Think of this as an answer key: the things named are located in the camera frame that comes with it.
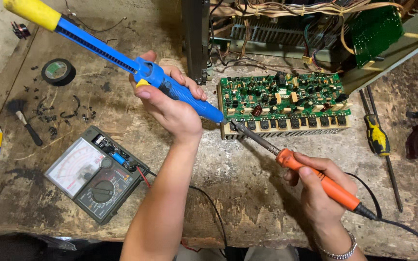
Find green circuit board with heatsink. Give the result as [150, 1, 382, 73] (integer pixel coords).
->
[216, 71, 353, 140]

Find small green circuit board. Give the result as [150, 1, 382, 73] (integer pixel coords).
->
[346, 5, 406, 69]

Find black multimeter lead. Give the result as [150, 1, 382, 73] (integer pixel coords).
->
[147, 167, 228, 259]

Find person's right hand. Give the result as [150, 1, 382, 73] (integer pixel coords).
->
[283, 152, 359, 236]

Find blue yellow desoldering pump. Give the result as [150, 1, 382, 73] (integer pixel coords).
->
[3, 0, 228, 124]

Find yellow black screwdriver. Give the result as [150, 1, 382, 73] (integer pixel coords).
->
[358, 89, 392, 157]

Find person's left hand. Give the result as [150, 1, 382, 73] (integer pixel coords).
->
[128, 50, 208, 144]

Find person's dark clothing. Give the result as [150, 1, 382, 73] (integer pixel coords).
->
[0, 233, 122, 261]

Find scattered black screws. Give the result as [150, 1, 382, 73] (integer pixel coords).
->
[23, 65, 97, 141]

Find thin black loose wire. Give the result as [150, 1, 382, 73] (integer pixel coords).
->
[64, 0, 128, 44]

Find grey analog multimeter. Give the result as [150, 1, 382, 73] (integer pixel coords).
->
[44, 125, 151, 225]

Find black electrical tape roll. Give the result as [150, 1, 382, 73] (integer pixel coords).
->
[41, 58, 77, 87]

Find black soldering iron cable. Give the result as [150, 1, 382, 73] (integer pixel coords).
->
[345, 172, 418, 251]

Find small copper coil component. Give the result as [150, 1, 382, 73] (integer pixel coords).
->
[11, 21, 32, 40]

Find silver chain bracelet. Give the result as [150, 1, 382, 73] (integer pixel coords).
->
[312, 229, 358, 260]

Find thin long metal rod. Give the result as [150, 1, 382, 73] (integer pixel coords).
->
[366, 85, 404, 213]

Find red multimeter lead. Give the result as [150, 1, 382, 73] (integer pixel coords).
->
[136, 166, 152, 188]

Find open amplifier chassis with wiring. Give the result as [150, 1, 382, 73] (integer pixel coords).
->
[181, 0, 418, 95]

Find orange soldering iron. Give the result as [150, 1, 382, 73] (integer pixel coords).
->
[230, 118, 381, 221]

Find small black-handled brush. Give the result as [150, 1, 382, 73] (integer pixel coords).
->
[7, 99, 44, 147]

